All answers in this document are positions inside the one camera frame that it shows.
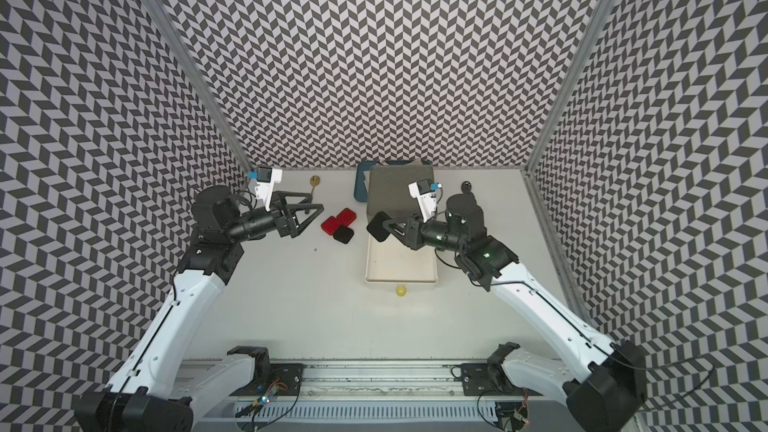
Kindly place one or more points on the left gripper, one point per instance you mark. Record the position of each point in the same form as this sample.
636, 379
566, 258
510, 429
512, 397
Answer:
289, 226

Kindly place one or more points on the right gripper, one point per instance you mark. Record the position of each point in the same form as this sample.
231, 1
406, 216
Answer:
412, 232

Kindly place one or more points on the white drawer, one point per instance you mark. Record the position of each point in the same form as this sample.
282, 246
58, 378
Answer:
394, 268

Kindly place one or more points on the black brooch box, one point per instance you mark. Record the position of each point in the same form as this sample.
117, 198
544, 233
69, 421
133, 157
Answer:
343, 234
377, 228

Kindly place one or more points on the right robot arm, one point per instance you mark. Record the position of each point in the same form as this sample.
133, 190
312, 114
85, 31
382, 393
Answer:
600, 381

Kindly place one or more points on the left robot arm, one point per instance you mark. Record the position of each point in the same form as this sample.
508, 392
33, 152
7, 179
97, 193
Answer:
141, 395

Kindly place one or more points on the grey drawer cabinet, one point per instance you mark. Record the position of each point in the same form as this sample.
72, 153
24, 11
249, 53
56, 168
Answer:
388, 189

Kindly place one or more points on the red brooch box near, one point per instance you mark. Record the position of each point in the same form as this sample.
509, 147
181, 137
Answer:
331, 225

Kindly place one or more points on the red brooch box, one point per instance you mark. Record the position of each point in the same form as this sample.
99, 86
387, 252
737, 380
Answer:
346, 217
331, 225

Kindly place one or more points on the red brooch box far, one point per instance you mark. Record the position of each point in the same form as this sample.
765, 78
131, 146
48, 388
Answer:
346, 217

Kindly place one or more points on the teal tray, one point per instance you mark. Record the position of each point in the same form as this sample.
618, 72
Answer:
360, 192

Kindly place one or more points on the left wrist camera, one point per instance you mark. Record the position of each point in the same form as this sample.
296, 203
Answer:
261, 184

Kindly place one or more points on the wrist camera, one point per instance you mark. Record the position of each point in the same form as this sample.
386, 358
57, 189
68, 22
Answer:
427, 194
261, 184

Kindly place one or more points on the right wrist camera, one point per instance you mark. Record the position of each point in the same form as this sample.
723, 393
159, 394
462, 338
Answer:
427, 194

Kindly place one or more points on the gold spoon green handle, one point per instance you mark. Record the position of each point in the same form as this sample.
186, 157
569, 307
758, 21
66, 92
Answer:
314, 182

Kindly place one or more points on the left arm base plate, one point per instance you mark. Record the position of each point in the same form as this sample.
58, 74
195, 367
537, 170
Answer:
288, 376

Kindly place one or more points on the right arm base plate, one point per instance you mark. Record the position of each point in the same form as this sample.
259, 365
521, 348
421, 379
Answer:
479, 378

